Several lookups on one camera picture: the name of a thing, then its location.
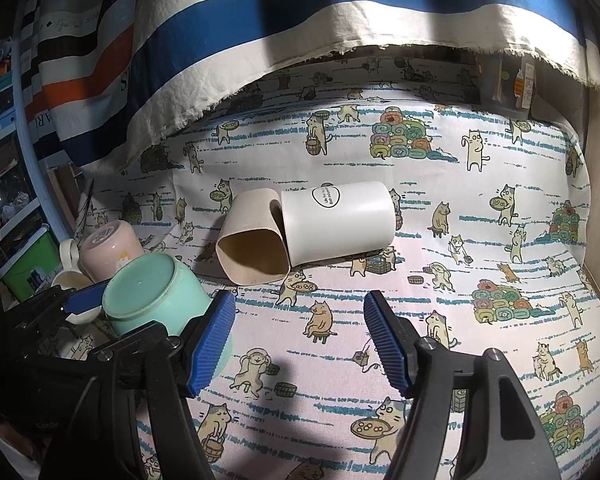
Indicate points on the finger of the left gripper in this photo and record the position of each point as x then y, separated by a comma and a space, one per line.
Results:
80, 301

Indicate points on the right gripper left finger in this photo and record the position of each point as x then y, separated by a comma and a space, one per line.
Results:
99, 438

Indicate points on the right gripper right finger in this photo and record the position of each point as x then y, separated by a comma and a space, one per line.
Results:
502, 436

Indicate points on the teal green mug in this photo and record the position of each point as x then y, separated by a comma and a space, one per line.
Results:
155, 297

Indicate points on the beige square cup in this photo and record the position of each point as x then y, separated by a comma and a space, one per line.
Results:
251, 247

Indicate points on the cream white mug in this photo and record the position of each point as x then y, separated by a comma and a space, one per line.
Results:
70, 276

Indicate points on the pink mug with sticker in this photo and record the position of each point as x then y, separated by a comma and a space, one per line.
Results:
108, 249

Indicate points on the green storage bin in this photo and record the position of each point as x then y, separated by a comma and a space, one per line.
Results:
32, 265

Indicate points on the cat print bed sheet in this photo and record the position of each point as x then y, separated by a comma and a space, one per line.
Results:
491, 217

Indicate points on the striped blue white blanket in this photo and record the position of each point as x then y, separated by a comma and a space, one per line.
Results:
102, 80

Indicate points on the white mug with oval logo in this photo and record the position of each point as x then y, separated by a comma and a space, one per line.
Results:
334, 221

